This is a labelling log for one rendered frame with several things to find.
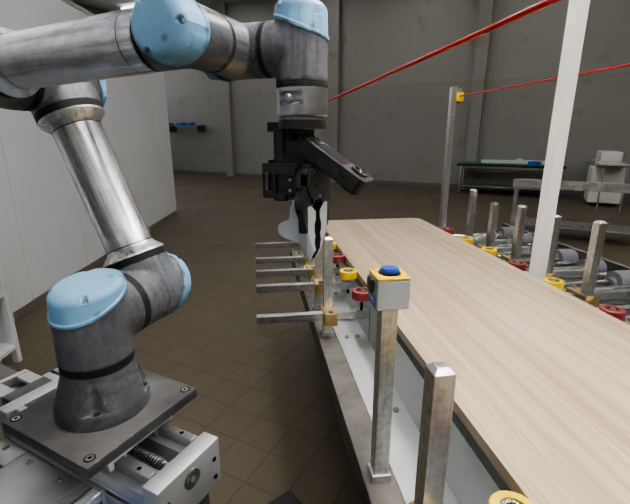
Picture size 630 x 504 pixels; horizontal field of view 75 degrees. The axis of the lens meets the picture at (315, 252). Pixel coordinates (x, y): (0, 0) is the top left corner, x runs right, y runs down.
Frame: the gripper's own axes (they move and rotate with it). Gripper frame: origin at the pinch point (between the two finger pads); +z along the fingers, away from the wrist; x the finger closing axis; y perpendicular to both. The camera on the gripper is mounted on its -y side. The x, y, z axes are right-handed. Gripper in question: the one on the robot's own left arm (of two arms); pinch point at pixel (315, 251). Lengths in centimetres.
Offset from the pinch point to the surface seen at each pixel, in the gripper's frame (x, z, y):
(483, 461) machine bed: -27, 50, -28
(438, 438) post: -0.5, 27.4, -21.3
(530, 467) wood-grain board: -18, 42, -36
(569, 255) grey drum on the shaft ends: -212, 48, -54
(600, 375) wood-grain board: -61, 42, -51
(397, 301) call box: -20.9, 14.6, -8.0
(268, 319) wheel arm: -65, 50, 54
